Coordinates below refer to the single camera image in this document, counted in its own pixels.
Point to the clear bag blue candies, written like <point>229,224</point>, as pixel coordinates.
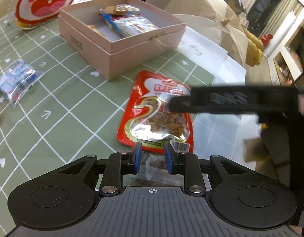
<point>17,80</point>

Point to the white red snack packet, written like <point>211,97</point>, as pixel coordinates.
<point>136,24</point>

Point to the beige paper umbrella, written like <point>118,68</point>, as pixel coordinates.
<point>213,19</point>

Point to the orange round pastry packet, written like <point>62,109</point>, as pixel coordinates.
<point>119,10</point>

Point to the blue white snack packet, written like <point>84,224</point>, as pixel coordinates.
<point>112,20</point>

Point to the green grid tablecloth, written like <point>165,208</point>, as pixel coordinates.
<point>72,111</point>

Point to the large red snack pouch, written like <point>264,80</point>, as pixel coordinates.
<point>148,119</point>

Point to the rabbit face plush bag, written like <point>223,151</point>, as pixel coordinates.
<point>32,13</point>

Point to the clear dark snack packet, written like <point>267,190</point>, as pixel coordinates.
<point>153,172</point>

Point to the pink cardboard box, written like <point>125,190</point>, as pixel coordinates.
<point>108,52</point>

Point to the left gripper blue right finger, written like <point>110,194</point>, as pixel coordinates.
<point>185,164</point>

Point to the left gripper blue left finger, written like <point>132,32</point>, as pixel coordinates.
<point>116,166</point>

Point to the white paper sheet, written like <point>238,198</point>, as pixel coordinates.
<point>211,58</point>

